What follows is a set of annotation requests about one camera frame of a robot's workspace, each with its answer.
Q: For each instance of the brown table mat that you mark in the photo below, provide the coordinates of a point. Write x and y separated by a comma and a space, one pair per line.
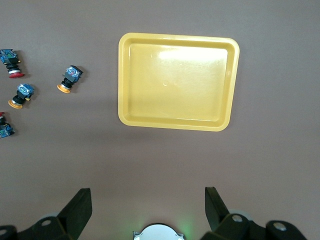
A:
160, 162

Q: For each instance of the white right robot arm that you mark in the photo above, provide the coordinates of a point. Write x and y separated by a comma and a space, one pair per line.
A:
158, 232

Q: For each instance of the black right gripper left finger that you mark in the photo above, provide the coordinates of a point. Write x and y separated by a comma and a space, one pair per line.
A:
75, 212

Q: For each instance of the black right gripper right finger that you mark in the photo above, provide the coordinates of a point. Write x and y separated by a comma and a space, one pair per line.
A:
215, 212

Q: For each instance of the yellow push button switch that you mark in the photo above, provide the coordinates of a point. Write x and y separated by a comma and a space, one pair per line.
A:
22, 92
71, 76

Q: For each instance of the red push button switch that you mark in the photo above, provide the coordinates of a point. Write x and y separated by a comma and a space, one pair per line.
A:
11, 63
5, 130

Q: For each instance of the yellow plastic tray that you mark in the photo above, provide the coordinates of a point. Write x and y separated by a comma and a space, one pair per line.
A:
175, 87

